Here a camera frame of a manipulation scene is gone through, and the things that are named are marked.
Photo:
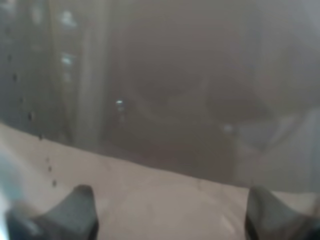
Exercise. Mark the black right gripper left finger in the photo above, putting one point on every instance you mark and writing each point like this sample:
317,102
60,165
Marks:
74,218

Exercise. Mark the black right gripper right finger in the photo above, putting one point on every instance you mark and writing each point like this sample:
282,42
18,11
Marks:
269,218

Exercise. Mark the smoky translucent water bottle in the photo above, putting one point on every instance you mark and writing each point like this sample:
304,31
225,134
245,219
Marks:
171,110

